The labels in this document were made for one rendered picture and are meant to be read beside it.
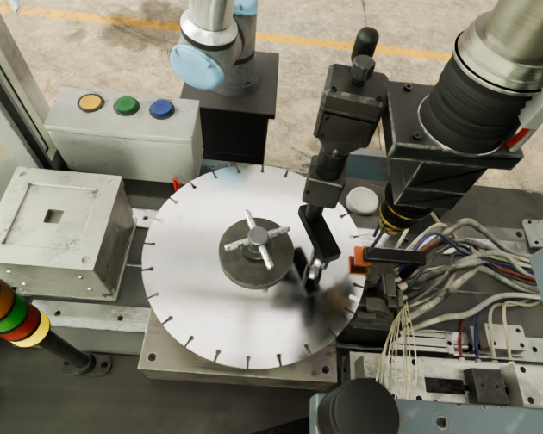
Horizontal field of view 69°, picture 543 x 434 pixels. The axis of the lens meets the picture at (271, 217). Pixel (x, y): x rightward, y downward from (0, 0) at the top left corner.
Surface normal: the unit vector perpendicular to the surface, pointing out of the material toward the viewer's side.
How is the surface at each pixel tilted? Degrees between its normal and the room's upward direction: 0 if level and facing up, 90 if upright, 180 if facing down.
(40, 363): 0
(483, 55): 76
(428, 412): 0
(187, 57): 98
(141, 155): 90
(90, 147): 90
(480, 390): 0
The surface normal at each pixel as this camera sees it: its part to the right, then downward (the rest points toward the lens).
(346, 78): 0.08, -0.52
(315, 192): -0.21, 0.83
